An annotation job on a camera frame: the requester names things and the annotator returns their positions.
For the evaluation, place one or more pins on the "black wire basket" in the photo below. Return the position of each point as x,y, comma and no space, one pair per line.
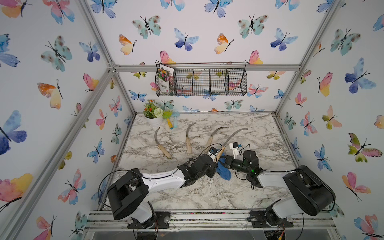
206,80

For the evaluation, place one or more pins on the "green yellow toy brush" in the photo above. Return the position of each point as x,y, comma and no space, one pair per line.
166,116

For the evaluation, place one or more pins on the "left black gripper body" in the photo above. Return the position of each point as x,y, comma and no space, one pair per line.
209,172

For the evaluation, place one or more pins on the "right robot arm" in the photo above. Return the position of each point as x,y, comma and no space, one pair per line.
309,194

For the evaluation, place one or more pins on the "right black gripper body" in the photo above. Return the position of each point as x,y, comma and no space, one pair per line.
237,165

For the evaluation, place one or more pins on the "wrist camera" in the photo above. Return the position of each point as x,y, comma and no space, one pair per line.
236,149
213,153

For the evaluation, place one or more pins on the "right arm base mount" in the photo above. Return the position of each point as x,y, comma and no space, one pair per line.
267,218

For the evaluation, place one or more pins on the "blue rag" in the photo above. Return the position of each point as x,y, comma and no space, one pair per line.
223,171

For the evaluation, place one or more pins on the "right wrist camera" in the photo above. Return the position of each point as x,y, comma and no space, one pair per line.
236,149

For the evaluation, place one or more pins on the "colourful booklet in basket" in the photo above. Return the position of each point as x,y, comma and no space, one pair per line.
166,78

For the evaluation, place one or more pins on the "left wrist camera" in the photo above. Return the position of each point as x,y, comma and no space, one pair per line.
213,153

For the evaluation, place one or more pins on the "aluminium front rail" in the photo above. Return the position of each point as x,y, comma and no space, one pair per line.
208,220

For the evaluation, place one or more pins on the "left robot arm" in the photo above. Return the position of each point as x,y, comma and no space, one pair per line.
127,195

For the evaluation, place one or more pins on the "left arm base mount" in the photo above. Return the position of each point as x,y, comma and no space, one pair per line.
150,219

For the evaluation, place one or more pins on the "light blue toy tool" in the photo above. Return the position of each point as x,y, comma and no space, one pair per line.
175,115

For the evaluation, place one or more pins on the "potted artificial plant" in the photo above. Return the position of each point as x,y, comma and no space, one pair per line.
153,114

